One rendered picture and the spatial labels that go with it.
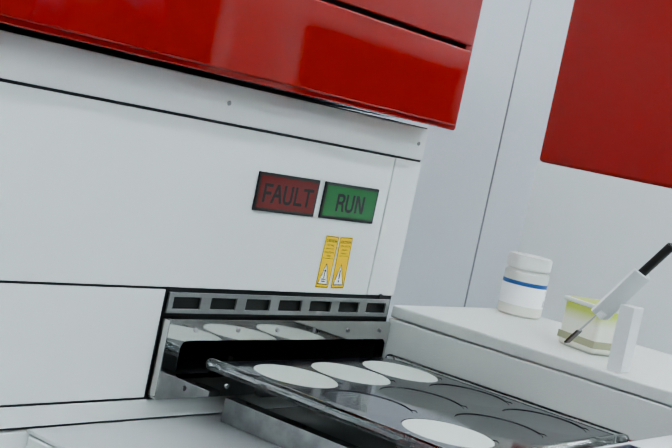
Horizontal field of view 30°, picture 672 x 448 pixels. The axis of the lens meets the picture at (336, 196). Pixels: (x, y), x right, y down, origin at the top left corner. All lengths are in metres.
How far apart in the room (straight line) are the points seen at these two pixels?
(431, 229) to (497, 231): 0.47
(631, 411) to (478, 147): 3.17
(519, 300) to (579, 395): 0.37
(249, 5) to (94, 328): 0.39
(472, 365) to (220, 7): 0.64
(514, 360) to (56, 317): 0.64
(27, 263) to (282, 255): 0.40
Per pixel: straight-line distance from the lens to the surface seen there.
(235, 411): 1.52
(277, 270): 1.58
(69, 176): 1.32
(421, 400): 1.51
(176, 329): 1.46
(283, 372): 1.49
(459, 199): 4.68
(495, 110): 4.78
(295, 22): 1.45
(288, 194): 1.56
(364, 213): 1.69
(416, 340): 1.77
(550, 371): 1.66
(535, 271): 1.98
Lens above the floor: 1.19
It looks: 3 degrees down
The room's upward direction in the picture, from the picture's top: 12 degrees clockwise
